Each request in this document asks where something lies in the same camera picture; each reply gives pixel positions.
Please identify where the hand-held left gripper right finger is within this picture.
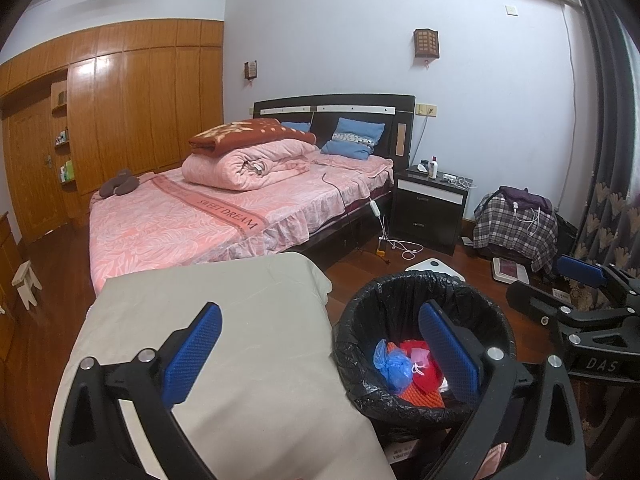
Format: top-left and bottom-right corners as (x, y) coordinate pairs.
(419, 300), (587, 480)

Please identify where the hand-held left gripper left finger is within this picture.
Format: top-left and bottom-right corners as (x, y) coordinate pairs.
(56, 301), (223, 480)

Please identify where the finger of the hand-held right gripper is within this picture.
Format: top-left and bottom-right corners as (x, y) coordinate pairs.
(506, 281), (606, 328)
(557, 255), (640, 306)

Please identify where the orange mesh bag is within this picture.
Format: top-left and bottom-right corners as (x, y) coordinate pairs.
(397, 385), (446, 408)

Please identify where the blue plastic bag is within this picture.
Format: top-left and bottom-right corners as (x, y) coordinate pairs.
(372, 345), (413, 395)

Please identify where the black lined trash bin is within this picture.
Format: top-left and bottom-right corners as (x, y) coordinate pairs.
(332, 270), (518, 443)

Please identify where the white and red tray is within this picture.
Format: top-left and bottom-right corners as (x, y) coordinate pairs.
(491, 257), (530, 285)

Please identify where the plaid cloth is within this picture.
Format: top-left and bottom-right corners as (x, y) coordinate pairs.
(472, 192), (560, 273)

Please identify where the purple cloth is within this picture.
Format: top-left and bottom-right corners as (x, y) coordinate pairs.
(500, 186), (553, 213)

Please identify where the white bathroom scale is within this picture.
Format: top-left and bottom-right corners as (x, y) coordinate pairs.
(406, 258), (466, 283)

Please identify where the patterned grey curtain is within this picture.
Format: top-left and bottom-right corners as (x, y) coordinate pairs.
(565, 0), (640, 311)

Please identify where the black and white nightstand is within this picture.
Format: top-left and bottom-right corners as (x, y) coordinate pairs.
(391, 165), (471, 258)

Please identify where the pink bedspread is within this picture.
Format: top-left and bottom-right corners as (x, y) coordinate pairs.
(90, 155), (395, 286)

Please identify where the small wooden stool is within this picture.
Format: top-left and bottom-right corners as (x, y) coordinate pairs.
(11, 261), (43, 311)

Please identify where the folded pink quilt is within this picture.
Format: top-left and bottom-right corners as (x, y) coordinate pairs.
(181, 140), (321, 192)

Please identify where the wooden dresser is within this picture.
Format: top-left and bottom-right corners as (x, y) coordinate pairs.
(0, 212), (23, 361)

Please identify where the folded red-brown blanket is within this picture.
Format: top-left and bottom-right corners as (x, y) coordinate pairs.
(188, 118), (317, 156)

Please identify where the blue pillow with patterned band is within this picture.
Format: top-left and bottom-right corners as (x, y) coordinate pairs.
(320, 117), (386, 161)

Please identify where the wooden wardrobe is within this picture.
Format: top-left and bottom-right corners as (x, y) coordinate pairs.
(0, 19), (224, 241)

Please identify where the dark wooden bed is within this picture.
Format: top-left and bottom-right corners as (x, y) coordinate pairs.
(90, 94), (417, 286)

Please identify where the white charger cable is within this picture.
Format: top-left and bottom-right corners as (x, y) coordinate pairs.
(512, 201), (543, 238)

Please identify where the white floor cable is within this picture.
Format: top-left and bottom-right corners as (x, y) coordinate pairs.
(385, 237), (423, 261)

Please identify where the large wooden wall lamp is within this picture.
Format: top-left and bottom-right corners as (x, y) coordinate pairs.
(413, 28), (442, 63)

